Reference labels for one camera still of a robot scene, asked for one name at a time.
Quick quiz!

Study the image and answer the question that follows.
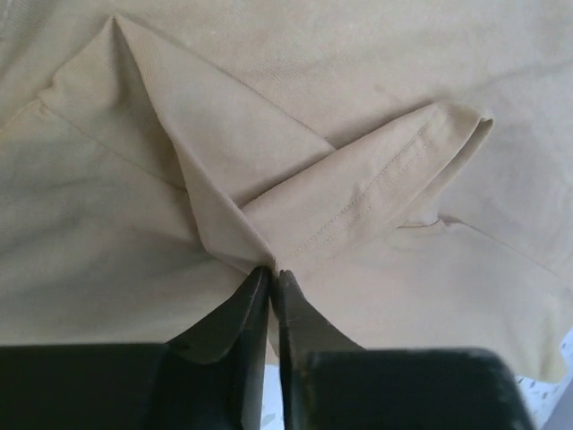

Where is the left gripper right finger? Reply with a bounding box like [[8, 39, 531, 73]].
[[270, 271, 364, 429]]

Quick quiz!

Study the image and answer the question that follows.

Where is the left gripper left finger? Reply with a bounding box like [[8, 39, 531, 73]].
[[160, 268, 269, 429]]

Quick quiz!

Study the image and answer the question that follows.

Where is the beige t shirt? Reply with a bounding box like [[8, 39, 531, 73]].
[[1, 1, 572, 382]]

